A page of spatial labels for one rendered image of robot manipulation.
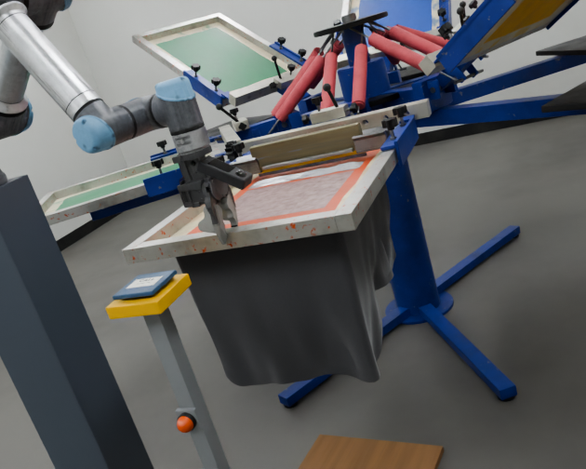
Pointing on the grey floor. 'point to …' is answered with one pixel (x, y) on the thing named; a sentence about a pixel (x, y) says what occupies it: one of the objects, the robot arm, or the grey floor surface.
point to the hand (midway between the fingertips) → (231, 233)
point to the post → (176, 363)
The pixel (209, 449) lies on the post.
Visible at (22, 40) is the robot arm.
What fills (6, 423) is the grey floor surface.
